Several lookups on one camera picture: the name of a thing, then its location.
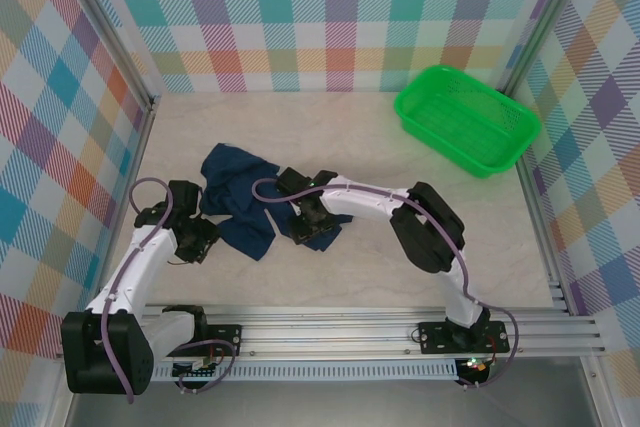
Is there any navy blue t-shirt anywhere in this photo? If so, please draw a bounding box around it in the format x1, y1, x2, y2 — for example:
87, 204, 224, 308
198, 142, 354, 262

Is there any green plastic mesh basket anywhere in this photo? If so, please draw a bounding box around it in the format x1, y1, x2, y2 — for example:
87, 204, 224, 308
393, 65, 544, 180

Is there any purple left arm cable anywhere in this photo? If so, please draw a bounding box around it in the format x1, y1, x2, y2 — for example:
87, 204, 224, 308
99, 177, 239, 404

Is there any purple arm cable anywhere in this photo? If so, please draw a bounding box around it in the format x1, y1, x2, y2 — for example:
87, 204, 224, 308
251, 177, 521, 391
99, 177, 239, 404

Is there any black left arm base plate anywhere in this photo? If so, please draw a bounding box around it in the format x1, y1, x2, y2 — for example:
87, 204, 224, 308
199, 324, 243, 356

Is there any long aluminium mounting rail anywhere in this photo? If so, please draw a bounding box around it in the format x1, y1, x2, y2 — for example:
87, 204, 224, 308
54, 302, 606, 361

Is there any white slotted cable duct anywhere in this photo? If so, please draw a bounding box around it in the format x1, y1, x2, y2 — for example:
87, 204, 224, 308
149, 359, 459, 383

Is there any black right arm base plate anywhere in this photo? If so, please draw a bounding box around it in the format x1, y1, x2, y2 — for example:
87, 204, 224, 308
418, 320, 510, 355

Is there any aluminium frame post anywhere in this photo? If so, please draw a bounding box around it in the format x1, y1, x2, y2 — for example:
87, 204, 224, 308
502, 0, 594, 96
58, 0, 162, 109

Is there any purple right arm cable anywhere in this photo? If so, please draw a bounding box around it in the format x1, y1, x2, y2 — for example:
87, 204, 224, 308
251, 177, 521, 391

